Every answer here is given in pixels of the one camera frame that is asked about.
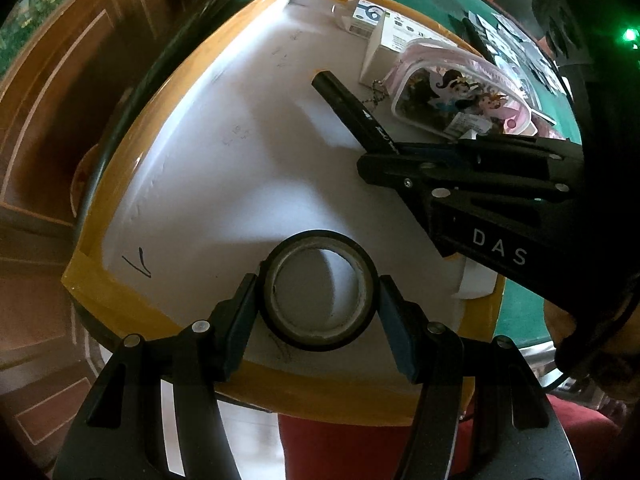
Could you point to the white earphone box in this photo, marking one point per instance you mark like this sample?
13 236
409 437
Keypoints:
400 35

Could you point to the person's right hand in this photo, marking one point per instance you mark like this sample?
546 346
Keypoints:
557 325

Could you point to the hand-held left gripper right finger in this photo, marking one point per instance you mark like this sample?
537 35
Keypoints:
397 325

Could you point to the yellow taped cardboard box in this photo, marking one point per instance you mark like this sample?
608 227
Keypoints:
225 160

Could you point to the black tape roll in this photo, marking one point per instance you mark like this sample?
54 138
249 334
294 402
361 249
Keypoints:
320 342

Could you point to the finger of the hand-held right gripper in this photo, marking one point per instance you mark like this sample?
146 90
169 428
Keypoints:
500 146
475 175

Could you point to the flowering plants behind window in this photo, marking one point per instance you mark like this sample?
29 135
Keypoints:
45 0

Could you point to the plain black marker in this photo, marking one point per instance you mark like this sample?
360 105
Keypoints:
350 110

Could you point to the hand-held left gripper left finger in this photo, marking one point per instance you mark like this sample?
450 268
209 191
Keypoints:
240 320

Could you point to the pink cartoon zipper pouch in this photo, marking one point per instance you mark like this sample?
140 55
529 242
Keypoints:
450 95

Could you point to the spread of playing cards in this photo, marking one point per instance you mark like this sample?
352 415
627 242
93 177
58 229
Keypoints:
515 45

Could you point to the red clothing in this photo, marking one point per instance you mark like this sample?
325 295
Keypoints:
325 450

